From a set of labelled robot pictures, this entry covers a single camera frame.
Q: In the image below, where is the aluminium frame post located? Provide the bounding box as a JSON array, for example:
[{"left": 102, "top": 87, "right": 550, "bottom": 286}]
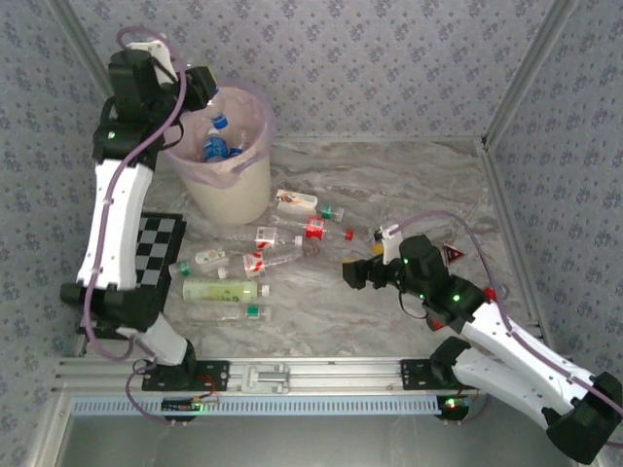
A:
[
  {"left": 480, "top": 0, "right": 583, "bottom": 150},
  {"left": 48, "top": 0, "right": 118, "bottom": 96}
]

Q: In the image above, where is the green tea bottle white cap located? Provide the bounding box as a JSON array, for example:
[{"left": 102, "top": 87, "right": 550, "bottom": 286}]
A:
[{"left": 181, "top": 279, "right": 272, "bottom": 304}]

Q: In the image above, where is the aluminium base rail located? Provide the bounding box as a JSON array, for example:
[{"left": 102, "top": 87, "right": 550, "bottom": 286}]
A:
[{"left": 52, "top": 356, "right": 583, "bottom": 394}]

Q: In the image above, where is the clear bottle red white label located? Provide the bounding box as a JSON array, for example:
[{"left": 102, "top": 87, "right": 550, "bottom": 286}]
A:
[
  {"left": 215, "top": 246, "right": 306, "bottom": 282},
  {"left": 224, "top": 225, "right": 305, "bottom": 249}
]

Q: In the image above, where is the black grey checkerboard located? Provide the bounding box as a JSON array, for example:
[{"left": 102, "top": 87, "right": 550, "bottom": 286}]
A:
[{"left": 129, "top": 212, "right": 189, "bottom": 312}]

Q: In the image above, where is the wide blue label bottle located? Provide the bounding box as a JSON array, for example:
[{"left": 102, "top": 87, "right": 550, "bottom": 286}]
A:
[{"left": 201, "top": 112, "right": 231, "bottom": 164}]

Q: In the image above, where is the red-capped red label bottle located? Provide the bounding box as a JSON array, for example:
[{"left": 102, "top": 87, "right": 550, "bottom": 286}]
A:
[{"left": 272, "top": 216, "right": 355, "bottom": 243}]

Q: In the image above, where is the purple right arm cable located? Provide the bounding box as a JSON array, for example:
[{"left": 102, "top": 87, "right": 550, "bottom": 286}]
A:
[{"left": 394, "top": 209, "right": 623, "bottom": 449}]

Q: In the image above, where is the clear bottle green band label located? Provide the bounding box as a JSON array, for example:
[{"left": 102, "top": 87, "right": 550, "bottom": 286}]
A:
[{"left": 187, "top": 304, "right": 275, "bottom": 324}]

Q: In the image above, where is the small circuit board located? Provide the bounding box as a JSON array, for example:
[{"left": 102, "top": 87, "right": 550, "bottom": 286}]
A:
[
  {"left": 435, "top": 394, "right": 472, "bottom": 420},
  {"left": 161, "top": 396, "right": 204, "bottom": 413}
]

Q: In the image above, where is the small white green label bottle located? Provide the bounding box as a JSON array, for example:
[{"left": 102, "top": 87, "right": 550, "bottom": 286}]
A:
[{"left": 167, "top": 247, "right": 230, "bottom": 280}]

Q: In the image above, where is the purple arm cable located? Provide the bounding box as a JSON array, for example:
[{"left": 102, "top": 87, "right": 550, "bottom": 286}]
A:
[
  {"left": 80, "top": 26, "right": 196, "bottom": 427},
  {"left": 394, "top": 209, "right": 623, "bottom": 449}
]

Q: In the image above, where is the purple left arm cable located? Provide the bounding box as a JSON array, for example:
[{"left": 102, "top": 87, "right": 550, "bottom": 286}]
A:
[{"left": 80, "top": 26, "right": 196, "bottom": 427}]

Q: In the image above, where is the grey slotted cable duct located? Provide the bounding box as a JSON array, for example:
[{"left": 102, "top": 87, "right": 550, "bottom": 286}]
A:
[{"left": 71, "top": 393, "right": 443, "bottom": 417}]

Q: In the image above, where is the cream plastic waste bin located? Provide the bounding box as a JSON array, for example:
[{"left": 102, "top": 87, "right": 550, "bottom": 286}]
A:
[{"left": 163, "top": 87, "right": 274, "bottom": 226}]

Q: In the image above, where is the grey metal rail bracket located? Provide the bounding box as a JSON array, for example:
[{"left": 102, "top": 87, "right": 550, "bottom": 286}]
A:
[{"left": 241, "top": 363, "right": 292, "bottom": 394}]

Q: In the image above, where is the white orange label bottle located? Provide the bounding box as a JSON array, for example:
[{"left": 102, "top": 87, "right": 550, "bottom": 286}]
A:
[{"left": 275, "top": 188, "right": 320, "bottom": 214}]

